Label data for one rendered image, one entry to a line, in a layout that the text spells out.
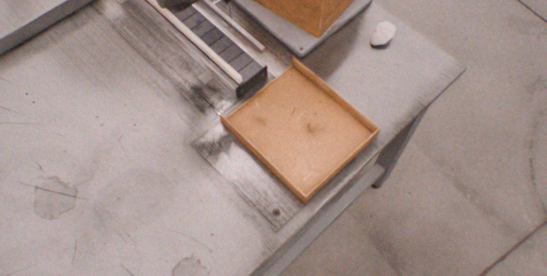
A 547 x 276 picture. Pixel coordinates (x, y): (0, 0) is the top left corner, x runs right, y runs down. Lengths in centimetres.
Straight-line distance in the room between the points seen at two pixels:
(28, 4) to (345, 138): 95
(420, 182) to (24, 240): 152
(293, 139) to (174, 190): 31
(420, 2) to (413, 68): 139
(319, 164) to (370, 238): 88
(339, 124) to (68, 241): 69
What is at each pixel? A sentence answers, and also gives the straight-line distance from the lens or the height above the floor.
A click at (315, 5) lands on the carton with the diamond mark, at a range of 125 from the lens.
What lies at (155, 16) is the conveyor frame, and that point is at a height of 87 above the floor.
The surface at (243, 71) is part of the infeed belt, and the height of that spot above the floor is 88.
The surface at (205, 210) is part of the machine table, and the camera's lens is 111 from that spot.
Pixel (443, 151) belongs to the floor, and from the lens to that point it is 222.
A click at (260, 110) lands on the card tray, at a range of 121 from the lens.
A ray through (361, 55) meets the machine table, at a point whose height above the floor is 83.
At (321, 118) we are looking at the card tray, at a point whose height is 83.
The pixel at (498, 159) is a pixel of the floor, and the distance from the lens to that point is 229.
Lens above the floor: 187
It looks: 61 degrees down
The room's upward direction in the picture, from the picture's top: straight up
